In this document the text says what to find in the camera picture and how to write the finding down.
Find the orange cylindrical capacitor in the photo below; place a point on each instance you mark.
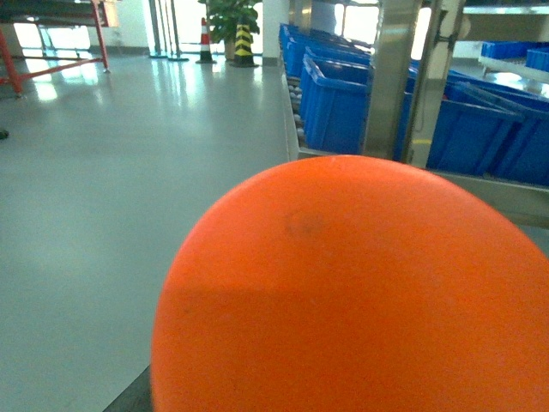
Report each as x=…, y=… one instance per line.
x=349, y=283

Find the left blue plastic bin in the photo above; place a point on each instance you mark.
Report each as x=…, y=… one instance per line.
x=333, y=104

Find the blue plastic bin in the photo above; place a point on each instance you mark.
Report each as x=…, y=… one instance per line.
x=488, y=129
x=333, y=104

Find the yellow black traffic cone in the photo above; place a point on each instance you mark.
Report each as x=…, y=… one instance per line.
x=243, y=55

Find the red white traffic cone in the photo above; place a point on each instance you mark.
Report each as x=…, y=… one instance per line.
x=206, y=56

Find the green potted plant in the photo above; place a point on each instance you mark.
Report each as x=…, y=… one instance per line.
x=223, y=16

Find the right blue plastic bin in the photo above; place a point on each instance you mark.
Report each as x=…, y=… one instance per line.
x=488, y=129

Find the small blue tray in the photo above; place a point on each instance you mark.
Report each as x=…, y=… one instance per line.
x=534, y=54

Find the red metal table frame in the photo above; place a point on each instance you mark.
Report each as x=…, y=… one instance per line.
x=69, y=34

